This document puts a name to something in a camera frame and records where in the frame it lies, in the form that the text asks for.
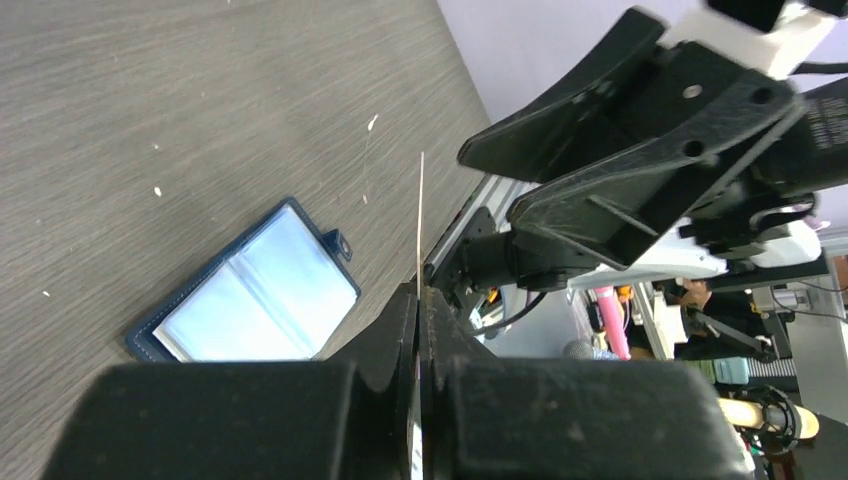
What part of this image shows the blue leather card holder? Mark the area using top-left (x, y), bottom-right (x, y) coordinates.
top-left (125, 197), bottom-right (361, 362)

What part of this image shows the red microphone with stand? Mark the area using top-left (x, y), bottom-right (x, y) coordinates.
top-left (563, 339), bottom-right (619, 361)

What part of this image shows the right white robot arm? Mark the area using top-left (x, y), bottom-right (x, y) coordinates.
top-left (419, 1), bottom-right (847, 308)

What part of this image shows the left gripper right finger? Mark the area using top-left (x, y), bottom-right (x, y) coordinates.
top-left (418, 286), bottom-right (493, 479)

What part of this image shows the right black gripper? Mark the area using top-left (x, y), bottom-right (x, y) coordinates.
top-left (509, 41), bottom-right (847, 269)

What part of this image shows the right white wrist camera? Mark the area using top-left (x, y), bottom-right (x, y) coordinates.
top-left (659, 1), bottom-right (847, 80)

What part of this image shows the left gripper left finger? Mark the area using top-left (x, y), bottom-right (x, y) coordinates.
top-left (329, 282), bottom-right (418, 479)

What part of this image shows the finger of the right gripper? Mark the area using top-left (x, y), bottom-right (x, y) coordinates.
top-left (457, 7), bottom-right (667, 183)

